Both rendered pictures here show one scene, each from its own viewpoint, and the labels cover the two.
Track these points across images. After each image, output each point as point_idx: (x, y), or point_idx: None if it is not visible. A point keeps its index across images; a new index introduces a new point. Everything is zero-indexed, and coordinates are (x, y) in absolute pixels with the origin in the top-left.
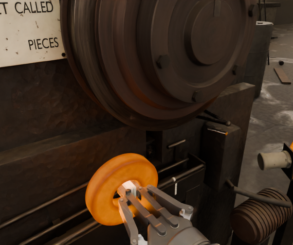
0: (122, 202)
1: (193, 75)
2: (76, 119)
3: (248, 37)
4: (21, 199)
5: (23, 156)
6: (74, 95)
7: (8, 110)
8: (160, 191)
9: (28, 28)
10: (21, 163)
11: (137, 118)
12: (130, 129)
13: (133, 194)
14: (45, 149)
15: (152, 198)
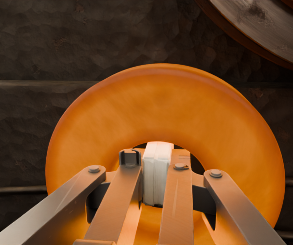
0: (87, 175)
1: None
2: (171, 59)
3: None
4: (43, 160)
5: (57, 84)
6: (175, 8)
7: (66, 12)
8: (242, 198)
9: None
10: (50, 93)
11: (271, 19)
12: (277, 100)
13: (157, 185)
14: (92, 85)
15: (188, 202)
